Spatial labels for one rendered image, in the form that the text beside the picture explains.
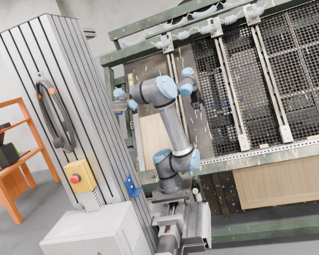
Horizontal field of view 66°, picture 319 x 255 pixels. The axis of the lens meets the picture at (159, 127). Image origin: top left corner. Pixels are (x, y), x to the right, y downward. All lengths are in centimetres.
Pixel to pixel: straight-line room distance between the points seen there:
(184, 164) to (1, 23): 576
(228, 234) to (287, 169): 75
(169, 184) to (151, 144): 83
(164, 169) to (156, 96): 43
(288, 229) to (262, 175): 46
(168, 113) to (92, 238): 63
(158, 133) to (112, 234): 134
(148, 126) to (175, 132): 101
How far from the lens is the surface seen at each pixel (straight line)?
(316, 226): 241
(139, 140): 220
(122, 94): 191
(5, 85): 677
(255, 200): 245
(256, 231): 237
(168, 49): 232
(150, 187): 214
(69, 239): 108
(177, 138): 124
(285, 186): 241
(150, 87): 115
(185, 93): 152
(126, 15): 519
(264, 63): 222
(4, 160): 487
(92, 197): 112
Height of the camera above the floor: 176
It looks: 15 degrees down
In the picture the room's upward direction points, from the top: 18 degrees counter-clockwise
